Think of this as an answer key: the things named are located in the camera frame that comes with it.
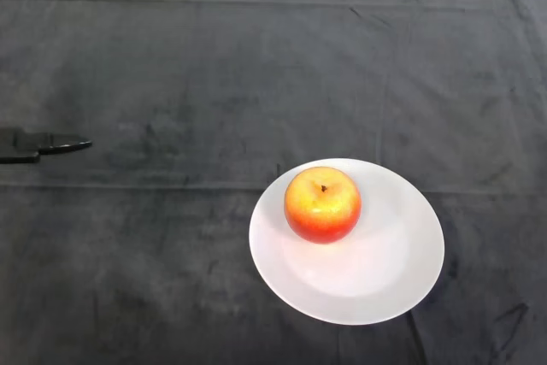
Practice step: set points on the black cloth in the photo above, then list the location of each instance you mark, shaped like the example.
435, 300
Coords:
239, 61

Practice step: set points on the white round plate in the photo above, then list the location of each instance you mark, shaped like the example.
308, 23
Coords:
363, 271

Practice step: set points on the red yellow apple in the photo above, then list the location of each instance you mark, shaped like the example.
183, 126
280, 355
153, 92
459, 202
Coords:
323, 207

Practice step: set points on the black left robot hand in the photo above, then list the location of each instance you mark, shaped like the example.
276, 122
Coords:
25, 145

